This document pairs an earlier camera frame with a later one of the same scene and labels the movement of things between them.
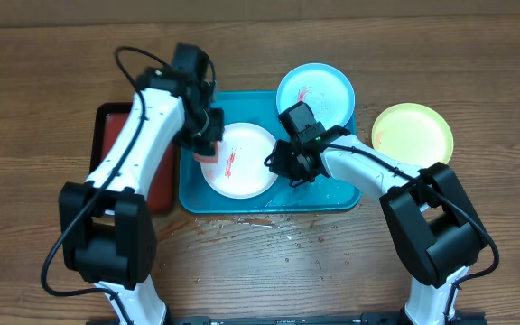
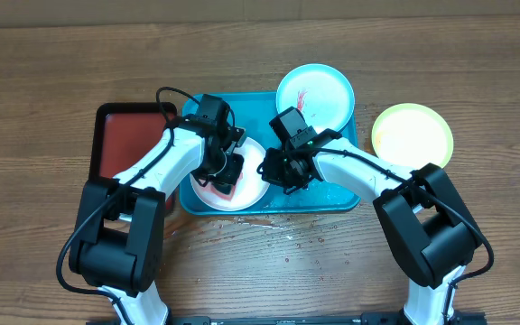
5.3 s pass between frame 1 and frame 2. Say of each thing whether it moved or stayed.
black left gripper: moved
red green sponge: moved
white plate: moved
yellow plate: stayed
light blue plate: stayed
